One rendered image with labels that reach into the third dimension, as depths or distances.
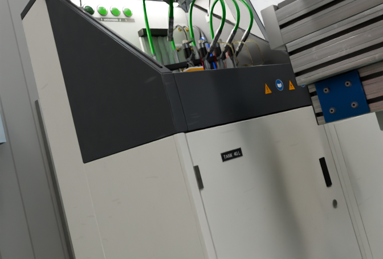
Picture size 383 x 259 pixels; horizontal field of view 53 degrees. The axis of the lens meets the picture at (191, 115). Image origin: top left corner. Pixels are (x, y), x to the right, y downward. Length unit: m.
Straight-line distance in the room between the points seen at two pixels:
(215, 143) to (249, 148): 0.13
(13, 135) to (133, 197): 1.76
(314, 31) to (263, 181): 0.52
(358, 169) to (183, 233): 0.83
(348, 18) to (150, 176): 0.65
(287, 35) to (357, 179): 0.89
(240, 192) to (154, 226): 0.27
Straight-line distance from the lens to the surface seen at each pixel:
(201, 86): 1.05
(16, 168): 2.83
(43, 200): 2.88
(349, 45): 0.77
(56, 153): 1.67
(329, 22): 0.79
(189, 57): 1.41
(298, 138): 1.33
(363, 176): 1.65
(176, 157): 0.98
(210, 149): 1.02
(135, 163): 1.14
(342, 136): 1.57
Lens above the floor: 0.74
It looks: 5 degrees up
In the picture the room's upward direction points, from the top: 15 degrees counter-clockwise
